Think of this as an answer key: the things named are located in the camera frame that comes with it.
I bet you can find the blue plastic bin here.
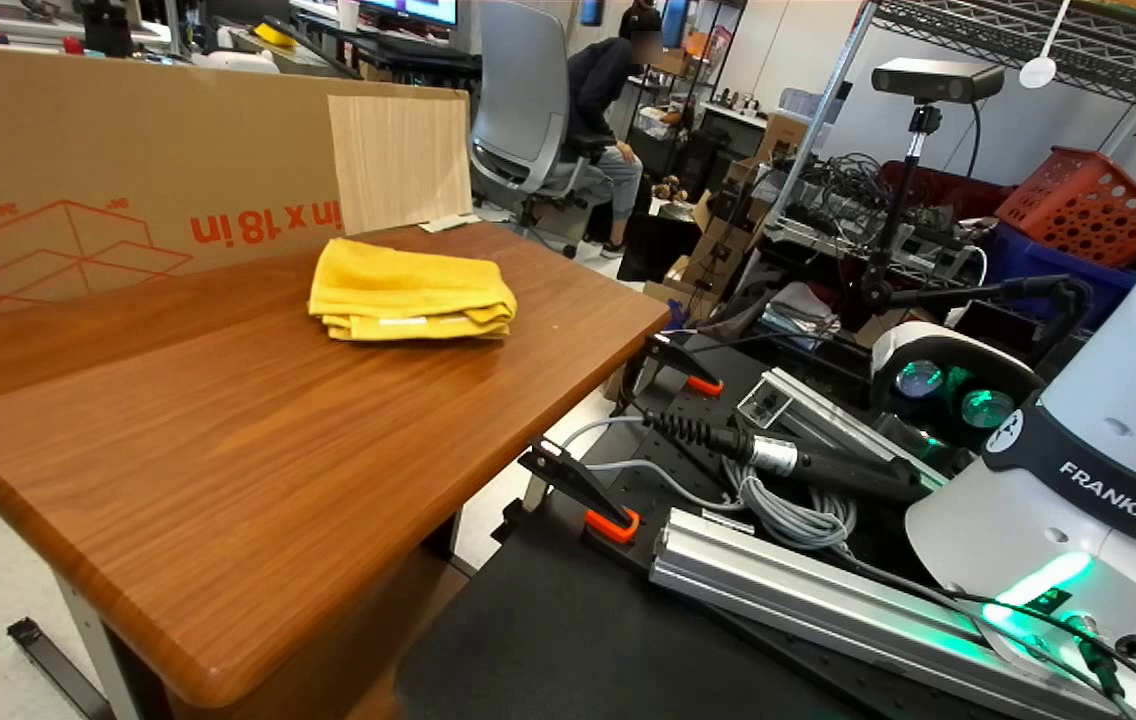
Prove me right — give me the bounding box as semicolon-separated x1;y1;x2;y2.
986;219;1136;329

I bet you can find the grey table leg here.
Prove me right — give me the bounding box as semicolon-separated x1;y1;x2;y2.
6;573;150;720

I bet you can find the red plastic basket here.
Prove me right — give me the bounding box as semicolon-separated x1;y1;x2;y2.
991;144;1136;272

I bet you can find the large orange handled clamp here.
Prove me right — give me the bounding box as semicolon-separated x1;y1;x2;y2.
516;437;649;551

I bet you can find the small brown cardboard box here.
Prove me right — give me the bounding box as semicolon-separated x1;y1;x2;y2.
670;212;763;307

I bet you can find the aluminium rail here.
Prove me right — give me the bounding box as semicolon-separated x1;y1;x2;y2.
649;505;1123;720

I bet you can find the silver metal bracket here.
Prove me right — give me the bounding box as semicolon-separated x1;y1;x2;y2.
732;364;952;493

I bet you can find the yellow cloth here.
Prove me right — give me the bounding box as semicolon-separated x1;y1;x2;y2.
305;235;520;350

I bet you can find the white hanging ladle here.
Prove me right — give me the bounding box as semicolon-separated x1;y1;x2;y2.
1016;0;1077;98

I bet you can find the black camera on stand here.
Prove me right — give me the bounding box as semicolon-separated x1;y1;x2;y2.
870;55;1008;110

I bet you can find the computer monitor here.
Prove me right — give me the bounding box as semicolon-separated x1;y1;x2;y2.
358;0;465;39

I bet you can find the small orange handled clamp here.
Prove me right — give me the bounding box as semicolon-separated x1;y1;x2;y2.
643;337;732;406

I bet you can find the grey coiled cable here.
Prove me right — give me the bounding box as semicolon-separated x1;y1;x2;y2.
724;464;866;551

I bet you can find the black camera stand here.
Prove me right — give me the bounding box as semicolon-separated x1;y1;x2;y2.
844;99;948;337

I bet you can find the black cable plug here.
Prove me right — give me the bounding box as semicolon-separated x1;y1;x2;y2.
643;406;924;507

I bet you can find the grey office chair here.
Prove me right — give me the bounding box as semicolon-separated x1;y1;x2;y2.
468;0;617;258

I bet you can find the black mat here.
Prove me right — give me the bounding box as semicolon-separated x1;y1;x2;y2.
393;496;893;720

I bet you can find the large brown cardboard box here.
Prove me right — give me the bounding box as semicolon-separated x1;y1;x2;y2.
0;45;472;334

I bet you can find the light wood panel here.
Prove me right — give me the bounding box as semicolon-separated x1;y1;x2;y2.
324;91;476;241

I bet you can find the seated person in black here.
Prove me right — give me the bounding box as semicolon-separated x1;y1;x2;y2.
564;0;670;258

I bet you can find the metal wire shelf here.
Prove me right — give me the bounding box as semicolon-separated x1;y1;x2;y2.
763;0;1136;231

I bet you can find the white VR headset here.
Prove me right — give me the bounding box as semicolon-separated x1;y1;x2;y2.
870;318;1047;454

